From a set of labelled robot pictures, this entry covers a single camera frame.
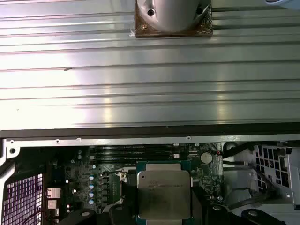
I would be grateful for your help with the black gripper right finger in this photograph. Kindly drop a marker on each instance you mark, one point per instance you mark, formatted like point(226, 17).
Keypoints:
point(199, 211)

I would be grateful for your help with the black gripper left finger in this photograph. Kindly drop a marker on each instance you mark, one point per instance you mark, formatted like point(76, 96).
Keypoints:
point(130, 211)

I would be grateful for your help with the silver CPU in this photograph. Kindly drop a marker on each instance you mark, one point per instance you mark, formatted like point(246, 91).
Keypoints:
point(164, 187)

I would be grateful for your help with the CPU socket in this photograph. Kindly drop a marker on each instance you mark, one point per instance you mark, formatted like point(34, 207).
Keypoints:
point(123, 175)

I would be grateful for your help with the black RAM slot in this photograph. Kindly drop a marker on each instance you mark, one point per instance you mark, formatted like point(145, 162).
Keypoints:
point(117, 159)
point(131, 155)
point(131, 147)
point(131, 152)

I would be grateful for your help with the green motherboard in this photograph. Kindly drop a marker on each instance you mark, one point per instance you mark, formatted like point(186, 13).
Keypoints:
point(201, 178)

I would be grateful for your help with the round coin battery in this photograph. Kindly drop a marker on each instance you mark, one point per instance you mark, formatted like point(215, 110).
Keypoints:
point(206, 157)

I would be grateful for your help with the metal disk bay cage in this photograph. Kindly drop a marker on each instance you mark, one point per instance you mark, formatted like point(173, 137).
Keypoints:
point(276, 164)

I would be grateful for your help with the silver metal bracket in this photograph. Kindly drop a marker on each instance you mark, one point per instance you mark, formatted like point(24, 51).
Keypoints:
point(241, 194)

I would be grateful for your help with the square brown base plate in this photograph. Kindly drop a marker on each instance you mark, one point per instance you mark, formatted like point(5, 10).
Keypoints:
point(140, 30)

